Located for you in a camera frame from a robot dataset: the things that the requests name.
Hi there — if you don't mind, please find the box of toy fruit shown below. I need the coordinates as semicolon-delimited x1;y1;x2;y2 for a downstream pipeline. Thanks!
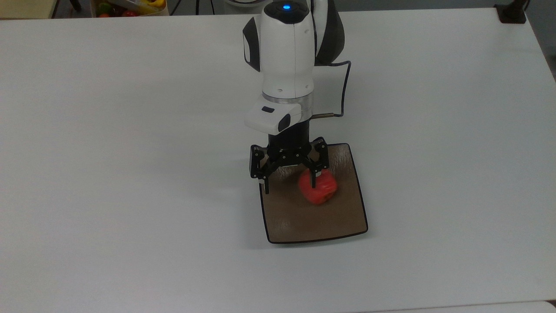
90;0;170;18

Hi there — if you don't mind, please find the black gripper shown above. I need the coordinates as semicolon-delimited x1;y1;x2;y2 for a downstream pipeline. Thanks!
249;119;329;195

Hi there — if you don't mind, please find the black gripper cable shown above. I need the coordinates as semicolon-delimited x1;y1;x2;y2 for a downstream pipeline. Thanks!
312;60;352;119

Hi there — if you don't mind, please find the red apple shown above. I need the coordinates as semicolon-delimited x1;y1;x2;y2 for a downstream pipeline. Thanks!
298;170;338;206

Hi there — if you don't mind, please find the beige side table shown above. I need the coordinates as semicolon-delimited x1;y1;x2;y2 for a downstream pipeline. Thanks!
0;0;60;20

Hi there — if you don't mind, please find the square brown ceramic plate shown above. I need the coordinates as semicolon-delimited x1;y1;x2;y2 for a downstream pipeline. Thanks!
258;143;369;244

